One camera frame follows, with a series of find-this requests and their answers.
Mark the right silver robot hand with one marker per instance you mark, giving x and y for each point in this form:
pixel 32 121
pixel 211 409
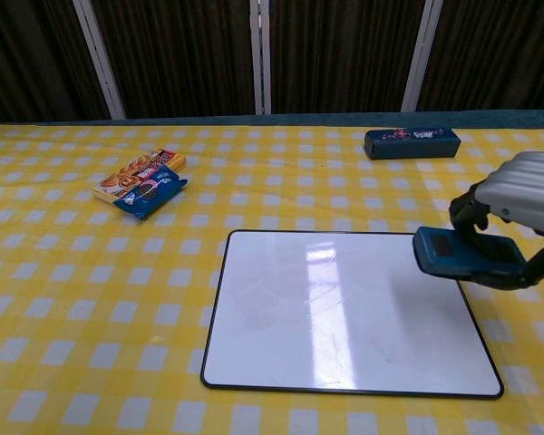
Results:
pixel 521 190

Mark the blue whiteboard eraser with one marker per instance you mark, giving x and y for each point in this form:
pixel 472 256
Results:
pixel 449 256

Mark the white dry-erase board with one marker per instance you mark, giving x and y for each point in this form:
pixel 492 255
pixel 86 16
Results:
pixel 299 326

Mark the dark blue rectangular box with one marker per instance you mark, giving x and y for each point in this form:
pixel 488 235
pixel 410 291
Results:
pixel 410 143

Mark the blue cookie packet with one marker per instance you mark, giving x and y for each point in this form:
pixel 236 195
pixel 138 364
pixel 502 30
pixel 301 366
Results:
pixel 150 194

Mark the yellow biscuit box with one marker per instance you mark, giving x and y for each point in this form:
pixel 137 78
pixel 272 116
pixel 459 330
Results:
pixel 131 176

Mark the yellow checkered tablecloth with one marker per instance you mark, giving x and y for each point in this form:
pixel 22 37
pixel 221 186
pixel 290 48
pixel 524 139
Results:
pixel 95 294

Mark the white folding screen frame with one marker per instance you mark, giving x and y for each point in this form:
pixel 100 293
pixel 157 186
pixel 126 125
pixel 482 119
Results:
pixel 260 56
pixel 100 59
pixel 416 54

